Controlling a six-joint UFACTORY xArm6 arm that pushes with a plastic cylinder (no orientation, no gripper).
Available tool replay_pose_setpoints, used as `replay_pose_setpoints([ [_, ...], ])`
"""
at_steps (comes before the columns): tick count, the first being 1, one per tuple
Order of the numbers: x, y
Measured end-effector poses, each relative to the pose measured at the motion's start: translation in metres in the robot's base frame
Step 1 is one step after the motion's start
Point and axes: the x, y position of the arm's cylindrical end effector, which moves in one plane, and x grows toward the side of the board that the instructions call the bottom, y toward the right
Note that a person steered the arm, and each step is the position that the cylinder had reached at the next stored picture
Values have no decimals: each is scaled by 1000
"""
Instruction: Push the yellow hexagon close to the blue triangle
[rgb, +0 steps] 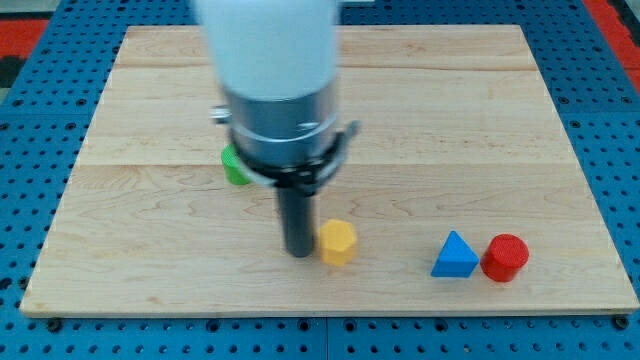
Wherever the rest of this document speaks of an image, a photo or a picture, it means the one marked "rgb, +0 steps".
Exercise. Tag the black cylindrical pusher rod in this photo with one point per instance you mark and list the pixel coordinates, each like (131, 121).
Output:
(297, 220)

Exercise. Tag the yellow hexagon block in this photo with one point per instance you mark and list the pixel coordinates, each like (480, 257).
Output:
(338, 242)

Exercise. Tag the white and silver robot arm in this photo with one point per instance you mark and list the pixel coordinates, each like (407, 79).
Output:
(276, 63)

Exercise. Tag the blue triangle block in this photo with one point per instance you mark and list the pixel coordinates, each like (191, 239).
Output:
(456, 258)

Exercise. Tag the green cylinder block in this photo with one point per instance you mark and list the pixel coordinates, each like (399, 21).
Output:
(231, 168)

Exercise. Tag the light wooden board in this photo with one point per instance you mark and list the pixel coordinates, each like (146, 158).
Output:
(458, 132)

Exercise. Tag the red cylinder block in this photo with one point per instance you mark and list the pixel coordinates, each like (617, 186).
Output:
(505, 256)

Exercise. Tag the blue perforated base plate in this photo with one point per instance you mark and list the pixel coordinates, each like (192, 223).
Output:
(588, 60)

